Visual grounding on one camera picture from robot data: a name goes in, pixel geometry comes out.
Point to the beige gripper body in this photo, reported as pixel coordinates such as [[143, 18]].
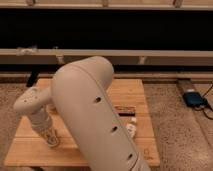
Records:
[[43, 126]]

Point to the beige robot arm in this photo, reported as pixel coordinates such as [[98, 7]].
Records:
[[78, 90]]

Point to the brown rectangular snack bar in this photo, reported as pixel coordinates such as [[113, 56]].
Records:
[[125, 110]]

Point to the white plastic bottle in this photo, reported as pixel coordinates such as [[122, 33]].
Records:
[[131, 127]]

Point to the blue power adapter box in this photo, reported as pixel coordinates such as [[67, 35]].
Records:
[[193, 98]]

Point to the wooden shelf rail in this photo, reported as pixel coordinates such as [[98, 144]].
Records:
[[123, 57]]

